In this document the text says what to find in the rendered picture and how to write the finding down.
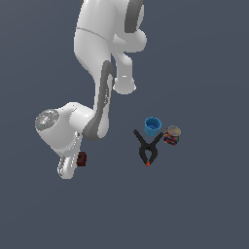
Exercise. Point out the colourful printed can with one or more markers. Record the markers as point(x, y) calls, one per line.
point(172, 135)

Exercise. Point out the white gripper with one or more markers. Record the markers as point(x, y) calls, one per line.
point(66, 166)

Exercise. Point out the dark red small box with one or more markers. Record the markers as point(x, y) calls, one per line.
point(81, 159)

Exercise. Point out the black spring clamp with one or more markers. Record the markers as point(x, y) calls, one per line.
point(148, 150)

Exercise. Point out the blue plastic cup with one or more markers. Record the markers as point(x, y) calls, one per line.
point(152, 125)

